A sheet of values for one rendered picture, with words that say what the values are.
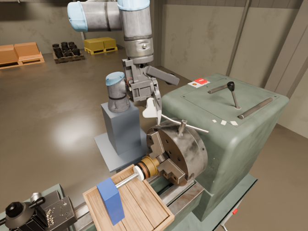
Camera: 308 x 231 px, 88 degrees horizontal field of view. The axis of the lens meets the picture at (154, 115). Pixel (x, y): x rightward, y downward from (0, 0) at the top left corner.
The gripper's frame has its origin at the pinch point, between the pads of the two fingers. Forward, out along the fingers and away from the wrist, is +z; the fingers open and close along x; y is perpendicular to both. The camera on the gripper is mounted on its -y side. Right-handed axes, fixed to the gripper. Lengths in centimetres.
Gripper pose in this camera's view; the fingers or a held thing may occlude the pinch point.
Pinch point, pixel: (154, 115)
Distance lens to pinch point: 55.4
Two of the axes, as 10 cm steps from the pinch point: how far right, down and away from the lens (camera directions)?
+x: 4.3, 4.2, -8.0
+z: 0.9, 8.6, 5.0
